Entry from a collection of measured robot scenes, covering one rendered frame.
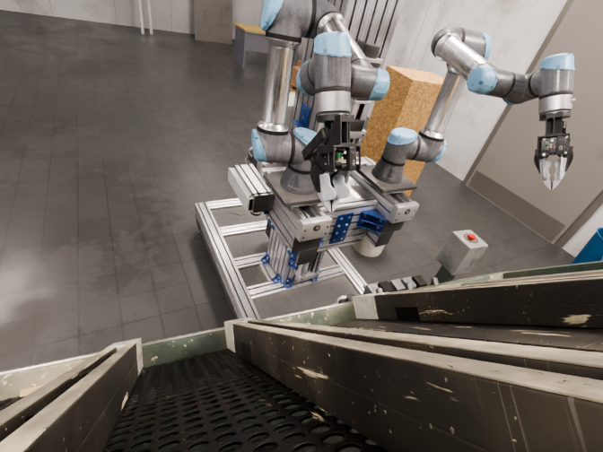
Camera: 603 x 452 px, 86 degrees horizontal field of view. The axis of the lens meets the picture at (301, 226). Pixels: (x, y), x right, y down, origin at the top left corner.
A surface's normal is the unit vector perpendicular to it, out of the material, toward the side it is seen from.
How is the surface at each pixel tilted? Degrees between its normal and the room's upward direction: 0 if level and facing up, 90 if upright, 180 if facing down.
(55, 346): 0
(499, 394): 90
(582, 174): 90
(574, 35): 90
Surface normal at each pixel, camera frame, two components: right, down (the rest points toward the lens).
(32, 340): 0.19, -0.77
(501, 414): -0.91, 0.08
